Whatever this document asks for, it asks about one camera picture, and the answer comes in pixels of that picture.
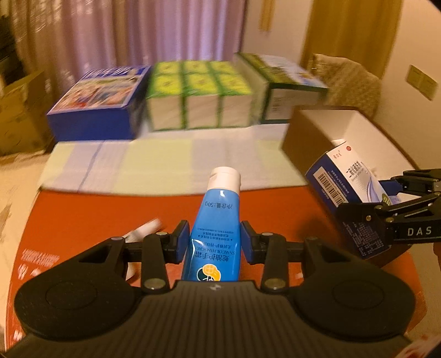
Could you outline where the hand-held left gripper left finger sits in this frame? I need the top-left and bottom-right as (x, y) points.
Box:
(83, 220), (191, 294)

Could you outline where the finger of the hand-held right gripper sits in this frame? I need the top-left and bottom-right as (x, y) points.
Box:
(379, 169), (441, 201)
(336, 193), (441, 246)

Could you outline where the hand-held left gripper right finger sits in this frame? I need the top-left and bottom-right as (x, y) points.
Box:
(240, 220), (348, 293)

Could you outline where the blue hand cream tube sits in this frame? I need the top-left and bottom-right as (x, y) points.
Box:
(181, 167), (242, 283)

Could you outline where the blue white medicine box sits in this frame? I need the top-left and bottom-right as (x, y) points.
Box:
(305, 139), (410, 259)

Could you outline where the brown cardboard box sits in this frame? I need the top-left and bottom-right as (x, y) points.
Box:
(282, 107), (414, 193)

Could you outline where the white small tube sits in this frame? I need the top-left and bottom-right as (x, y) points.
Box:
(123, 218), (162, 280)

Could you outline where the red mat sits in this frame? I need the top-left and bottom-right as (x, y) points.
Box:
(7, 186), (428, 358)

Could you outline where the pale checked cloth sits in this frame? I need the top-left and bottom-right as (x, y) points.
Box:
(38, 124), (311, 193)

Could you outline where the green white carton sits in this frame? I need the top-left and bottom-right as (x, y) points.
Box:
(234, 51), (329, 124)

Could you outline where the pack of green tissue boxes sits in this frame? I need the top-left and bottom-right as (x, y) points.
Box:
(146, 60), (254, 131)

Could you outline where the large blue printed box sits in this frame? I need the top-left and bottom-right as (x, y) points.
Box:
(46, 65), (152, 142)

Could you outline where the yellow brown drape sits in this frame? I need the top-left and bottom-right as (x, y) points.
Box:
(300, 0), (404, 78)

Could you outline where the tan cardboard carton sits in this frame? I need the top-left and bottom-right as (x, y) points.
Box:
(0, 69), (52, 157)

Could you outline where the pale pleated curtain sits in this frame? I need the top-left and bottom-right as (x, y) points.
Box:
(0, 0), (249, 92)

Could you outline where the yellow wall switch plate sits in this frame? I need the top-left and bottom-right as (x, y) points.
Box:
(407, 65), (438, 101)

